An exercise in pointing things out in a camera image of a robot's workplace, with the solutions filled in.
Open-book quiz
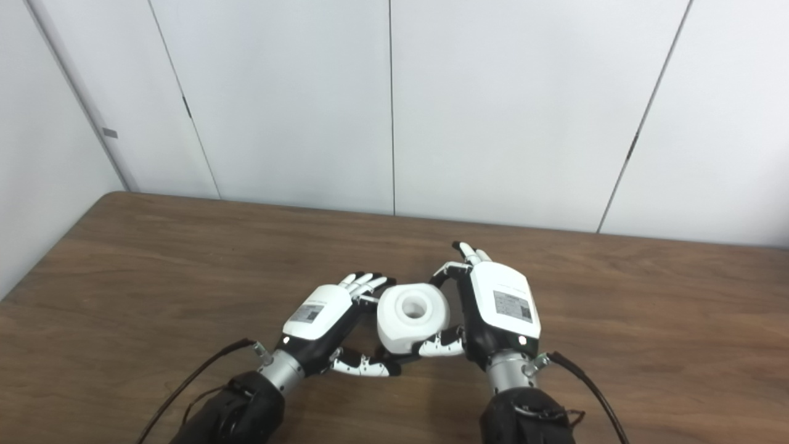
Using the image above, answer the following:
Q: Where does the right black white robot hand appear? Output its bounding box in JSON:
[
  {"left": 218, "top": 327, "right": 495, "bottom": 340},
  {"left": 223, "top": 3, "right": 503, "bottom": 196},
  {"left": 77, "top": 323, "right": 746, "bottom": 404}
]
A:
[{"left": 417, "top": 241, "right": 542, "bottom": 372}]

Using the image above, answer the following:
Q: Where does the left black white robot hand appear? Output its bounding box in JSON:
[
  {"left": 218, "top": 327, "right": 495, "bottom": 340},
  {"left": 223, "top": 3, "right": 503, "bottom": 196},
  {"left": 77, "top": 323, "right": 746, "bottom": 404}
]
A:
[{"left": 274, "top": 272, "right": 401, "bottom": 377}]

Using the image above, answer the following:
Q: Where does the round white plastic piece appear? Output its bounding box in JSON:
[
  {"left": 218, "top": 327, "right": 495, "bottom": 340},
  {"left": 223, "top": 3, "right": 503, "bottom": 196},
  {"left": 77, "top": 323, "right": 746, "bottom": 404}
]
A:
[{"left": 377, "top": 283, "right": 451, "bottom": 355}]

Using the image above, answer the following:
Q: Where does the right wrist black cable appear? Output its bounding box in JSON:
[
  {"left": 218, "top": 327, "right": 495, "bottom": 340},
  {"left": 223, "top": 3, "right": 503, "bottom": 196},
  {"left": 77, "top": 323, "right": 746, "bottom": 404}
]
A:
[{"left": 524, "top": 350, "right": 631, "bottom": 444}]

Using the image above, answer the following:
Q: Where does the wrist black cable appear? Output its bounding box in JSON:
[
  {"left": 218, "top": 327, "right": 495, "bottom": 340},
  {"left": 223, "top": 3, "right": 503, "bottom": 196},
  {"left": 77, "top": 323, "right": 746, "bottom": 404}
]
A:
[
  {"left": 136, "top": 338, "right": 275, "bottom": 444},
  {"left": 524, "top": 350, "right": 631, "bottom": 444}
]

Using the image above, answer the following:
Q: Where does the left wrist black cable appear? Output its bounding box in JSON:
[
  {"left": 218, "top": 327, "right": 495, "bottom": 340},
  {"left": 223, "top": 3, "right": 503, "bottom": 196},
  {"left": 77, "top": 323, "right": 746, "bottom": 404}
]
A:
[{"left": 136, "top": 338, "right": 275, "bottom": 444}]

